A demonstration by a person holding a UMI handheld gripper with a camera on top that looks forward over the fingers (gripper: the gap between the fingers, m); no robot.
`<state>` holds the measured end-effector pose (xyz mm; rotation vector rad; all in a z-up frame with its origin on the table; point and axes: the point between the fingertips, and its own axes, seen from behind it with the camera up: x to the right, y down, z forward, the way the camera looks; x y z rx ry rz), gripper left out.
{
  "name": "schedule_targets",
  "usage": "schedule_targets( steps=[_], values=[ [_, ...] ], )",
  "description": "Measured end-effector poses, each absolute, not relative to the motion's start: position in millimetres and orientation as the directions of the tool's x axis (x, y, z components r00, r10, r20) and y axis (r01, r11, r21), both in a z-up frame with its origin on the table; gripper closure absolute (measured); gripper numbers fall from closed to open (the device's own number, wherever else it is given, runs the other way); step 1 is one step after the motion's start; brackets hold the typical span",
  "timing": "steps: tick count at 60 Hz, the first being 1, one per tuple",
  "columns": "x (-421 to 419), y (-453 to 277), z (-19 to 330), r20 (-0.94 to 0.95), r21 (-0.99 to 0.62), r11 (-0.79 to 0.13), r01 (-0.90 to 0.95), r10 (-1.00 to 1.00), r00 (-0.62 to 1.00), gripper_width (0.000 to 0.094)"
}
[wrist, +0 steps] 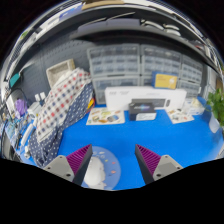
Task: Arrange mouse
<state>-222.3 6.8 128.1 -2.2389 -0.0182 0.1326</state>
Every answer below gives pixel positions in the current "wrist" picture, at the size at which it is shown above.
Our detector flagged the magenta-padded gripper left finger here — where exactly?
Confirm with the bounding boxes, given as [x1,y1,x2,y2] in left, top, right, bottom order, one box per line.
[43,143,94,187]

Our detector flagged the dark wall shelf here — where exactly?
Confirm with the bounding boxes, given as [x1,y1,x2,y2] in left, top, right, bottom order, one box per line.
[71,11,215,65]

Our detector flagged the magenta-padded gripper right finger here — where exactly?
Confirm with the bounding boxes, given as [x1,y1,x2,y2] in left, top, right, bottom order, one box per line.
[134,143,184,185]

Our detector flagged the navy polka dot cloth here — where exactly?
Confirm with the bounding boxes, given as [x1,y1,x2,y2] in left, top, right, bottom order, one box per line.
[27,81,95,168]

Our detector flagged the yellow and blue box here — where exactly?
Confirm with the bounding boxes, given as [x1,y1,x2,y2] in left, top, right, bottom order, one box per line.
[152,71,179,91]

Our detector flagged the red blue checkered cloth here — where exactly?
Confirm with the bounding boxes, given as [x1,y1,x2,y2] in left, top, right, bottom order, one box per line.
[35,67,93,143]

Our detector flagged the small black box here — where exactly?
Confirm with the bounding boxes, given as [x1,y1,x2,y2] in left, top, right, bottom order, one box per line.
[128,101,158,122]

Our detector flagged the grey pegboard panel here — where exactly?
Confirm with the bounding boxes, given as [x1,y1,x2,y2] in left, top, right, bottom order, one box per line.
[19,39,98,102]

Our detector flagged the white woven basket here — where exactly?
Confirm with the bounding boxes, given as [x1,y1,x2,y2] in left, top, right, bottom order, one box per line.
[45,58,77,89]

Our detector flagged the green leafy plant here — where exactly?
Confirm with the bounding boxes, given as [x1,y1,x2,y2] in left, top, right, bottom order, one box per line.
[205,87,224,127]

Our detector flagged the white keyboard packaging box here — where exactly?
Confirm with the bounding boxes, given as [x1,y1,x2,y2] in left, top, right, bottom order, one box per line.
[104,86,188,112]

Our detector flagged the round blue printed mouse pad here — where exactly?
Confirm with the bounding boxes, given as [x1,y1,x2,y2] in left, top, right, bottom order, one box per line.
[80,145,122,191]

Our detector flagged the white plant pot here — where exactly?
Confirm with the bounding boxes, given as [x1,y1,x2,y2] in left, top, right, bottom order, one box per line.
[207,112,222,135]

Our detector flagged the purple crumpled cloth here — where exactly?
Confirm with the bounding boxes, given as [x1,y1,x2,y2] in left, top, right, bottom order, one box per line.
[14,97,28,118]

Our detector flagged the printed sticker sheet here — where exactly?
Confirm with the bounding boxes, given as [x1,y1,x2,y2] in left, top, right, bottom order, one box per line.
[85,106,126,126]
[165,107,195,125]

